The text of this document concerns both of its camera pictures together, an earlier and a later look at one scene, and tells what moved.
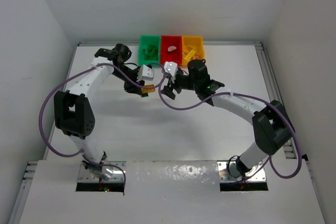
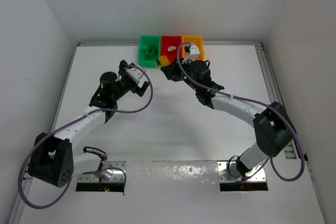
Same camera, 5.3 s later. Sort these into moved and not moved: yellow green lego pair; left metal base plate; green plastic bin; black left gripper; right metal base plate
Moved: yellow green lego pair; black left gripper
Not moved: right metal base plate; green plastic bin; left metal base plate
